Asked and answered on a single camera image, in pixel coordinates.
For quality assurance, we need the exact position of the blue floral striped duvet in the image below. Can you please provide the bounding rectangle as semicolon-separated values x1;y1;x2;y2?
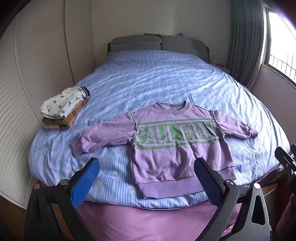
29;51;290;209

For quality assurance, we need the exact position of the brown patterned folded garment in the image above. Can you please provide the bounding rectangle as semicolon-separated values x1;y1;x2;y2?
42;97;89;130

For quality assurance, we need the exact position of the grey-blue curtain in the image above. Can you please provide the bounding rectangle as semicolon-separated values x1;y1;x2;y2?
225;0;270;87

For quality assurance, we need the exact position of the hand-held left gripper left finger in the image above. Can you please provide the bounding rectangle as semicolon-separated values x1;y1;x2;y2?
24;158;100;241

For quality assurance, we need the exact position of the purple bed sheet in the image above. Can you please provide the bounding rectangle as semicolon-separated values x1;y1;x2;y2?
76;199;242;241

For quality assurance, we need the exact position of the grey folded garment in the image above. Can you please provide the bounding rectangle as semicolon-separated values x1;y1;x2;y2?
43;123;63;131

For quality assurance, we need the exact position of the person's right hand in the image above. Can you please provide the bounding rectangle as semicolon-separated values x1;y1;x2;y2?
276;202;296;241

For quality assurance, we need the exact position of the grey headboard cushion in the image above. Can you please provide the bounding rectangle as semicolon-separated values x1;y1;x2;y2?
160;35;207;56
110;35;161;53

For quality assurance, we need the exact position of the window with railing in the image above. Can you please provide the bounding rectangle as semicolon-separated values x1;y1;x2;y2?
264;5;296;87

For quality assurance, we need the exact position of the dark wicker basket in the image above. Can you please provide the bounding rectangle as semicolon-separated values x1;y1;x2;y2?
264;187;278;223

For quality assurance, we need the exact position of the purple sweatshirt with green print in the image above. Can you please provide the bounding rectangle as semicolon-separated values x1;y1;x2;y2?
70;100;258;200

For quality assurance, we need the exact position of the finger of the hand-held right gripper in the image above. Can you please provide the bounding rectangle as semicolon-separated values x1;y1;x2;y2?
275;146;296;171

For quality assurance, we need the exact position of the white printed folded garment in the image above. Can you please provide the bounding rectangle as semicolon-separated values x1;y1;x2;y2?
40;87;90;118

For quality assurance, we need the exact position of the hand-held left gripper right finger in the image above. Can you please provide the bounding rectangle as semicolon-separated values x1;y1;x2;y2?
194;158;272;241

